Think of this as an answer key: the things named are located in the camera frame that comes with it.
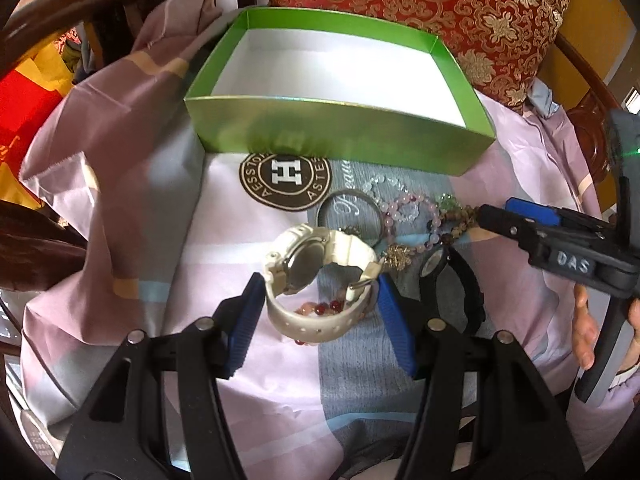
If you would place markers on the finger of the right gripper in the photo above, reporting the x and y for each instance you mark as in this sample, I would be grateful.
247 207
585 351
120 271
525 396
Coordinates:
545 215
512 226

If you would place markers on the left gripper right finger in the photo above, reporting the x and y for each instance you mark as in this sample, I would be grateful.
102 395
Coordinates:
520 432

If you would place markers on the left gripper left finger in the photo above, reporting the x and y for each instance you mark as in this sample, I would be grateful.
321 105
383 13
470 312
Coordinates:
119 432

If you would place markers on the black wrist watch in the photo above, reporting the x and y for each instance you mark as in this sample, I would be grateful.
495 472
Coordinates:
448 289

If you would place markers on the gold pendant charm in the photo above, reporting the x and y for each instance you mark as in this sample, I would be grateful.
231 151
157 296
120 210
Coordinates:
397 257

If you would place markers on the white wrist watch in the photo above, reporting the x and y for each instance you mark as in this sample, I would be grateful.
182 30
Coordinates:
297 257

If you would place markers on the red gold brocade cushion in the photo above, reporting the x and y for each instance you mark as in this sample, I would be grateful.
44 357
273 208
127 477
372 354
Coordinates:
499 44

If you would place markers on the pink grey patterned bedsheet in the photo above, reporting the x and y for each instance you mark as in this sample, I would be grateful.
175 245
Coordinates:
172 232

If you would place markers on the green gift box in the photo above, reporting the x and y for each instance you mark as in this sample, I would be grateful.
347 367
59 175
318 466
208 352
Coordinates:
340 86

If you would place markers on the red yellow bag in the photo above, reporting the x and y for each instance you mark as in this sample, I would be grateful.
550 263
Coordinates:
29 93

